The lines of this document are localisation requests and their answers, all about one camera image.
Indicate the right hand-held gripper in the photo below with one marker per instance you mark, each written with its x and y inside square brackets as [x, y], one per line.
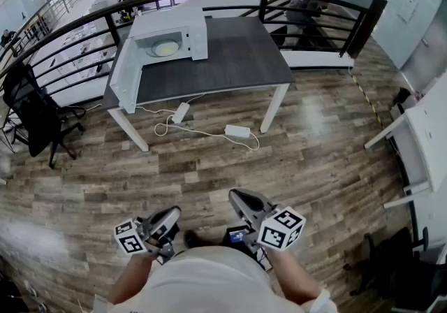
[279, 229]

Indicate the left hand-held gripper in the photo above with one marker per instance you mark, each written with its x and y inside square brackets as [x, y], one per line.
[131, 237]

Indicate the white plate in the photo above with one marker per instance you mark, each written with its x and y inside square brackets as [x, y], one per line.
[154, 49]

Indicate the white microwave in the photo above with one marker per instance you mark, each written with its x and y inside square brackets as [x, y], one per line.
[164, 23]

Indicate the person's left forearm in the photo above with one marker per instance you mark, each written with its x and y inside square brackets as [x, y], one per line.
[131, 278]

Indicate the person's right forearm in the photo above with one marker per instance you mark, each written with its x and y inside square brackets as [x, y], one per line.
[293, 276]

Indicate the black chest device with screen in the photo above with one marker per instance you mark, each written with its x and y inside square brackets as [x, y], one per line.
[239, 235]

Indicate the person's dark legs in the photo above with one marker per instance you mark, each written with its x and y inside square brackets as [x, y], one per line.
[192, 239]

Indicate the white power strip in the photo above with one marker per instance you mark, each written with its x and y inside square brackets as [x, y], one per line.
[237, 131]
[181, 113]

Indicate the person's white shirt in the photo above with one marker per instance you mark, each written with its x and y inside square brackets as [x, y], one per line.
[209, 283]

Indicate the dark grey table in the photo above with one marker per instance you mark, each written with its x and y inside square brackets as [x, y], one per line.
[230, 60]

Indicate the black office chair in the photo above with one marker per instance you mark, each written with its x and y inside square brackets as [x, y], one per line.
[401, 269]
[38, 119]

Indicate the white shelf rack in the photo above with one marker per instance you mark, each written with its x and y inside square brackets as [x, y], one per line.
[424, 137]

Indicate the black bag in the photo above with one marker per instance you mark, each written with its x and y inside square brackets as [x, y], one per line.
[402, 95]

